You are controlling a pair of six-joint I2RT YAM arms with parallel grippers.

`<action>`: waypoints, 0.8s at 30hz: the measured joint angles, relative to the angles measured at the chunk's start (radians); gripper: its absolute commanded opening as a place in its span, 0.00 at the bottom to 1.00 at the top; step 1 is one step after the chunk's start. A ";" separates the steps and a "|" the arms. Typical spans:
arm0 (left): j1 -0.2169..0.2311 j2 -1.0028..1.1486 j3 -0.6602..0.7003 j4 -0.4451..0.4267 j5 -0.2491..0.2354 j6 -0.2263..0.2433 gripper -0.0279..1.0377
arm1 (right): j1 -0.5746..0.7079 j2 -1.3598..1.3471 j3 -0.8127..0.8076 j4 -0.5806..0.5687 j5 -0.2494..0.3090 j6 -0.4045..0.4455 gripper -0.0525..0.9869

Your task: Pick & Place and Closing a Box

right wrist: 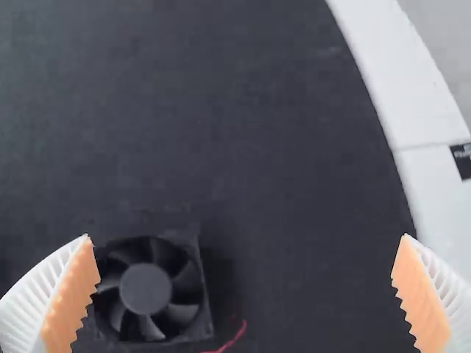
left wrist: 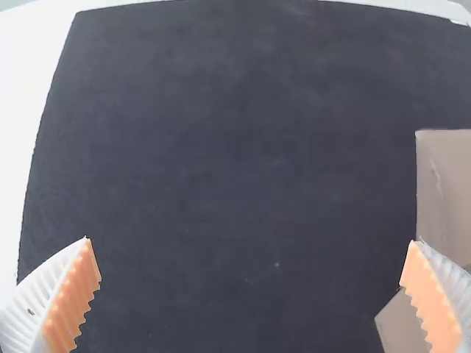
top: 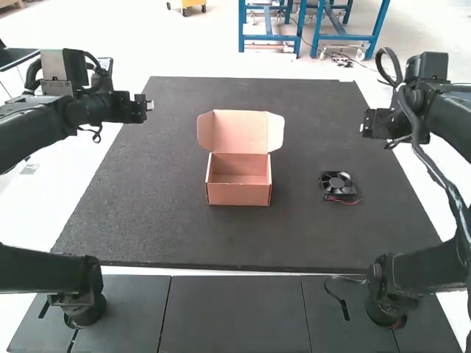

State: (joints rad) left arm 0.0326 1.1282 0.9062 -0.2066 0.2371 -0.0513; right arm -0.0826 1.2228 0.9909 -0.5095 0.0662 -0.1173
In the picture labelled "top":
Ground black square fan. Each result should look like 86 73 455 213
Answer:
318 171 364 207

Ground dark base panel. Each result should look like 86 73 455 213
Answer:
157 274 314 353
300 274 463 353
7 274 172 353

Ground black cable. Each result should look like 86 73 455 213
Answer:
375 46 406 89
79 124 105 144
323 275 369 306

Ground yellow cart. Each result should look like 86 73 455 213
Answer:
166 0 208 18

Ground black mat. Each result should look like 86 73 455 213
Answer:
50 76 442 275

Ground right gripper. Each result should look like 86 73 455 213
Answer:
359 107 397 139

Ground cardboard box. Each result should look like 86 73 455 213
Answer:
196 109 286 207

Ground blue metal frame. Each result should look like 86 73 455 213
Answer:
311 0 391 59
238 0 307 60

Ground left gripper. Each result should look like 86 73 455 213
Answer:
109 90 156 125

